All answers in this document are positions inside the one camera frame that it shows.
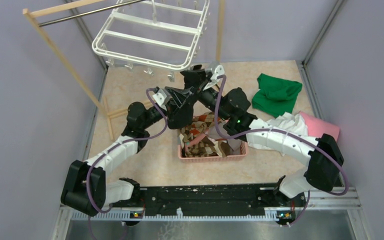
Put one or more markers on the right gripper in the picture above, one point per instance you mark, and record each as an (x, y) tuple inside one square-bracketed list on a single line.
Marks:
[(197, 78)]

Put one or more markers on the white clip hanger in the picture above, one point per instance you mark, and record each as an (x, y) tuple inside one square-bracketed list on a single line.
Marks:
[(155, 34)]

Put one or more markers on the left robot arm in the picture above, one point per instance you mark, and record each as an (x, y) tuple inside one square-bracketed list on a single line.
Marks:
[(86, 189)]

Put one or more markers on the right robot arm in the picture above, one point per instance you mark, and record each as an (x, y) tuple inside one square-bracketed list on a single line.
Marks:
[(320, 156)]

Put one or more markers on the brown striped sock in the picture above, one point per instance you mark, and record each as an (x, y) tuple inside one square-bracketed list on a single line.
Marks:
[(204, 149)]

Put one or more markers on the grey cloth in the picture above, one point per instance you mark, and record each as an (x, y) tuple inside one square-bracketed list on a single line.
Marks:
[(228, 146)]

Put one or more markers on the green cloth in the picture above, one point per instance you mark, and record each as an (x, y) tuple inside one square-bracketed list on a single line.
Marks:
[(275, 96)]

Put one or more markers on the pink plastic basket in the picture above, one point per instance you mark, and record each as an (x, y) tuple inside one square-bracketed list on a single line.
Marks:
[(244, 151)]

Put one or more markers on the pink cloth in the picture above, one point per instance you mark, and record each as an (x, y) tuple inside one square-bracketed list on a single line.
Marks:
[(316, 127)]

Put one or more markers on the metal rack rod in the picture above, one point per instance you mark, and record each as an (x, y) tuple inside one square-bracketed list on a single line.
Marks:
[(79, 15)]

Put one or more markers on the wooden drying rack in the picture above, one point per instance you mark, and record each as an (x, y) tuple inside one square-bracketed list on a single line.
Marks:
[(79, 82)]

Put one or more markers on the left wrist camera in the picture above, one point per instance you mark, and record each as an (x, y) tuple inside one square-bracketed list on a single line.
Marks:
[(161, 97)]

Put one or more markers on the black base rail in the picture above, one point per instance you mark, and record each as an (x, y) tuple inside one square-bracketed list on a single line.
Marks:
[(229, 200)]

